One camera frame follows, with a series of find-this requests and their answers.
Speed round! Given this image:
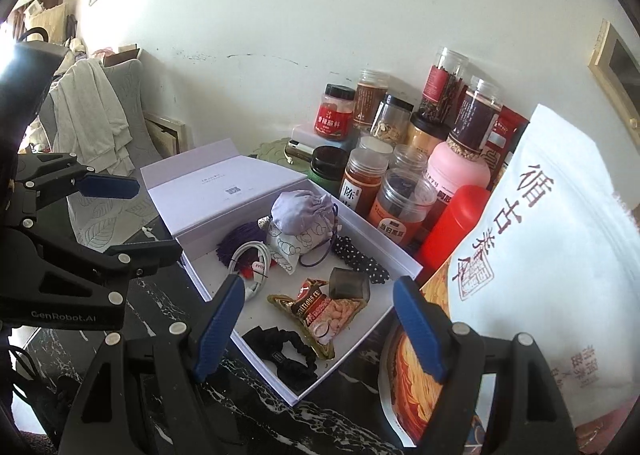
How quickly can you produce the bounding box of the purple satin drawstring pouch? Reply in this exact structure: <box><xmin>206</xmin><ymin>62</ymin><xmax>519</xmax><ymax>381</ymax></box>
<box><xmin>270</xmin><ymin>190</ymin><xmax>337</xmax><ymax>238</ymax></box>

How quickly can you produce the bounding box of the grey garment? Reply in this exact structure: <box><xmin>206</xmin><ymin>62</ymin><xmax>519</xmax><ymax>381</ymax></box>
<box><xmin>50</xmin><ymin>57</ymin><xmax>136</xmax><ymax>176</ymax></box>

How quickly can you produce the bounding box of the brown spice jar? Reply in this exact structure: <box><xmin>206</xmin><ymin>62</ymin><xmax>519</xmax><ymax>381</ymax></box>
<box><xmin>353</xmin><ymin>69</ymin><xmax>390</xmax><ymax>130</ymax></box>

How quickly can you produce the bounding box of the black-lidded jar of yellow slices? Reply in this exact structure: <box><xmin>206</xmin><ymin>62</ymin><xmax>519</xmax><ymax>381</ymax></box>
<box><xmin>372</xmin><ymin>95</ymin><xmax>415</xmax><ymax>143</ymax></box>

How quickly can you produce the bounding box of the green doily mat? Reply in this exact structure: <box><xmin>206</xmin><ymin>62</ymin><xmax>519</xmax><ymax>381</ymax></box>
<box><xmin>247</xmin><ymin>135</ymin><xmax>311</xmax><ymax>176</ymax></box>

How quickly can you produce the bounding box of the red canister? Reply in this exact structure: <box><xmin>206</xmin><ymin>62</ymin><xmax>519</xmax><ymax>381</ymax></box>
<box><xmin>415</xmin><ymin>185</ymin><xmax>491</xmax><ymax>271</ymax></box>

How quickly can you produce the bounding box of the wooden window frame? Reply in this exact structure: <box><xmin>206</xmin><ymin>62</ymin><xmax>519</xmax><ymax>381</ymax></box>
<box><xmin>587</xmin><ymin>19</ymin><xmax>640</xmax><ymax>128</ymax></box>

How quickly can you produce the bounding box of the clear jar of red powder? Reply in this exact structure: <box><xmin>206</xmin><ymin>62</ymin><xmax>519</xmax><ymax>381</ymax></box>
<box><xmin>339</xmin><ymin>137</ymin><xmax>391</xmax><ymax>213</ymax></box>

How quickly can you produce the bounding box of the dark green jar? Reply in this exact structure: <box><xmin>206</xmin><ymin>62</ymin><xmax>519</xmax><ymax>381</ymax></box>
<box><xmin>307</xmin><ymin>146</ymin><xmax>349</xmax><ymax>190</ymax></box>

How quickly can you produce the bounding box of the black polka-dot scrunchie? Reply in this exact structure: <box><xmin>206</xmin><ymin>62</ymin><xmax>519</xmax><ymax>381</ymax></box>
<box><xmin>334</xmin><ymin>234</ymin><xmax>391</xmax><ymax>286</ymax></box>

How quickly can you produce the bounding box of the purple tassel charm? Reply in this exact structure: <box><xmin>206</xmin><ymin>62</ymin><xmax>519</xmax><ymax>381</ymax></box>
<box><xmin>215</xmin><ymin>205</ymin><xmax>341</xmax><ymax>270</ymax></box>

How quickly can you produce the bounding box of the small dark translucent box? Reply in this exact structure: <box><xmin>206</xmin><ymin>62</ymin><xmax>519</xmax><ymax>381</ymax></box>
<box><xmin>327</xmin><ymin>267</ymin><xmax>372</xmax><ymax>302</ymax></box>

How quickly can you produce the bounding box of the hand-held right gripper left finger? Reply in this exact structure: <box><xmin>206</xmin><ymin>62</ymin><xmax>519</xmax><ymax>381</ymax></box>
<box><xmin>57</xmin><ymin>275</ymin><xmax>247</xmax><ymax>455</ymax></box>

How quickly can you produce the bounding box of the plain black scrunchie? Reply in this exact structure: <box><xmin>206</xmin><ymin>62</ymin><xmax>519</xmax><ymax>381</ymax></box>
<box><xmin>242</xmin><ymin>326</ymin><xmax>319</xmax><ymax>382</ymax></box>

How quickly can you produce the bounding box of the red foil packet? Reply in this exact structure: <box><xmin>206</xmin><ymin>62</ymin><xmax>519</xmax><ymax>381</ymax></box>
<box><xmin>482</xmin><ymin>105</ymin><xmax>530</xmax><ymax>180</ymax></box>

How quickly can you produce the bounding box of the clear jar with red label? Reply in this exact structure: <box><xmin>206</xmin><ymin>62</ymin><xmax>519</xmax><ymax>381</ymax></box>
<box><xmin>369</xmin><ymin>177</ymin><xmax>437</xmax><ymax>248</ymax></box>

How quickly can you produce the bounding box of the tall jar of dark spices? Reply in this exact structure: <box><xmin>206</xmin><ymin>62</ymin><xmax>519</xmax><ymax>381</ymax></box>
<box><xmin>447</xmin><ymin>77</ymin><xmax>502</xmax><ymax>156</ymax></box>

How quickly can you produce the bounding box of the pink plastic bottle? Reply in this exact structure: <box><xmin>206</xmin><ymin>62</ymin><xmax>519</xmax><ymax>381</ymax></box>
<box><xmin>422</xmin><ymin>140</ymin><xmax>492</xmax><ymax>196</ymax></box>

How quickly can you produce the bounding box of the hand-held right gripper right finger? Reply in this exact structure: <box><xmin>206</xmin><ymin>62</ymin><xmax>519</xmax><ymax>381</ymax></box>
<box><xmin>392</xmin><ymin>276</ymin><xmax>578</xmax><ymax>455</ymax></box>

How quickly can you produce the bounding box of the brown peanut snack packet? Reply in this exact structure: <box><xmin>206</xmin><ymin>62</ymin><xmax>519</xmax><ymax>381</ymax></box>
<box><xmin>266</xmin><ymin>277</ymin><xmax>373</xmax><ymax>361</ymax></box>

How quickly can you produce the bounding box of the white paper bag sunset print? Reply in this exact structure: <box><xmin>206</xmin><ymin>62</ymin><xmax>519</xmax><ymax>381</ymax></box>
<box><xmin>377</xmin><ymin>104</ymin><xmax>640</xmax><ymax>448</ymax></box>

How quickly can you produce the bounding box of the small white flat box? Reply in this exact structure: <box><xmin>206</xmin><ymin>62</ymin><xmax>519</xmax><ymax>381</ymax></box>
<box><xmin>291</xmin><ymin>124</ymin><xmax>328</xmax><ymax>148</ymax></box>

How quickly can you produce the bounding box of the white pastry snack packet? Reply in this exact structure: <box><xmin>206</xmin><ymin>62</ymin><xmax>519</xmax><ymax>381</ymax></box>
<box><xmin>265</xmin><ymin>227</ymin><xmax>326</xmax><ymax>276</ymax></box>

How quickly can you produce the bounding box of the small clear empty jar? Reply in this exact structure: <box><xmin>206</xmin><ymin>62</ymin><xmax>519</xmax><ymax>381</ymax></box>
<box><xmin>390</xmin><ymin>144</ymin><xmax>430</xmax><ymax>186</ymax></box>

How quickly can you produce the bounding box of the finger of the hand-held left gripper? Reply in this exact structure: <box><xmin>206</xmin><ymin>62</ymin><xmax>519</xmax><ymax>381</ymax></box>
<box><xmin>10</xmin><ymin>221</ymin><xmax>183</xmax><ymax>306</ymax></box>
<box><xmin>15</xmin><ymin>152</ymin><xmax>141</xmax><ymax>200</ymax></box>

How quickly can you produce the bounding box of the red snack packet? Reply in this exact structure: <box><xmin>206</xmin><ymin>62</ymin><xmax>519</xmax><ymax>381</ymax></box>
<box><xmin>235</xmin><ymin>260</ymin><xmax>273</xmax><ymax>286</ymax></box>

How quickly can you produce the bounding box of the white charging cable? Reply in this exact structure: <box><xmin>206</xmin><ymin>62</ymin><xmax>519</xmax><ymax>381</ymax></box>
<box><xmin>227</xmin><ymin>241</ymin><xmax>273</xmax><ymax>301</ymax></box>

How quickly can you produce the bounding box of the black-lidded orange powder jar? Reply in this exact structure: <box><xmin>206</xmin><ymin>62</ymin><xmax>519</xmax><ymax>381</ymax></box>
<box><xmin>406</xmin><ymin>112</ymin><xmax>451</xmax><ymax>156</ymax></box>

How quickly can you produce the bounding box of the tall jar of dried chilies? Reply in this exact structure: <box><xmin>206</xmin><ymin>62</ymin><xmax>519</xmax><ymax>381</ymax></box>
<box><xmin>417</xmin><ymin>47</ymin><xmax>470</xmax><ymax>123</ymax></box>

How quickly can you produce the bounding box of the white cardboard box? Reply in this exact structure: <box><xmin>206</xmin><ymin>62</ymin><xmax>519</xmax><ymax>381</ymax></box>
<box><xmin>140</xmin><ymin>142</ymin><xmax>425</xmax><ymax>407</ymax></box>

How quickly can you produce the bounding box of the grey upholstered chair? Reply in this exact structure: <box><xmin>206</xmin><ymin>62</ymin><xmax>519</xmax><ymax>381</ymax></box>
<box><xmin>37</xmin><ymin>57</ymin><xmax>171</xmax><ymax>248</ymax></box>

